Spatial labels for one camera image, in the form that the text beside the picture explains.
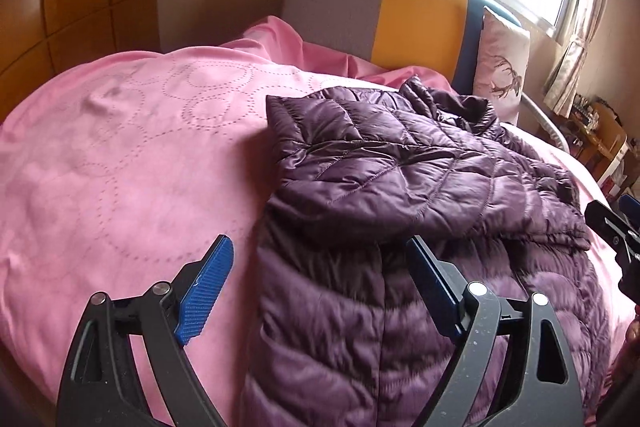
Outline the grey yellow blue headboard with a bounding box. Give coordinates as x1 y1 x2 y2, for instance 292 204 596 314
281 0 518 94

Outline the wooden desk with clutter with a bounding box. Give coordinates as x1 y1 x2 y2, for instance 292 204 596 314
563 94 639 202

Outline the pink bedspread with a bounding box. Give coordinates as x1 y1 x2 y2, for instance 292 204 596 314
0 15 640 427

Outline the grey curved bed rail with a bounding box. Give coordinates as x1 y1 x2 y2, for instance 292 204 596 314
520 92 570 154

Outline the purple quilted down jacket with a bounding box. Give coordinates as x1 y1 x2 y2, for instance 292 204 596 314
240 78 611 426

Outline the deer print pillow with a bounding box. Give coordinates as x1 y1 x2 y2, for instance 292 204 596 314
473 6 530 124

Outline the pink patterned curtain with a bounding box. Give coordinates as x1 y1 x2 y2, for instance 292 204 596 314
544 0 608 118

